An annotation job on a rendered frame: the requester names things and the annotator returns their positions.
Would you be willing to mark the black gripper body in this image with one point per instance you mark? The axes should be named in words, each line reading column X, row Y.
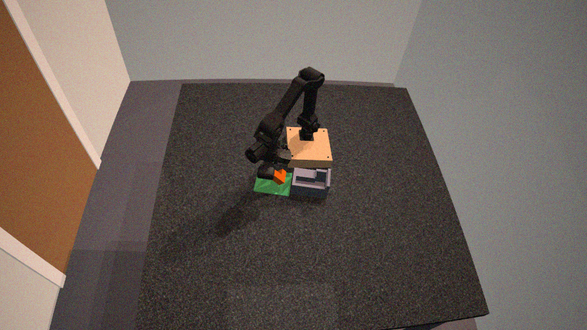
column 267, row 171

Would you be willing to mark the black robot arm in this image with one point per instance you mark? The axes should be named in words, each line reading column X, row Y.
column 308, row 81

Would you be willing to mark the orange l-shaped part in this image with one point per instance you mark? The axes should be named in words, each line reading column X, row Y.
column 279, row 176

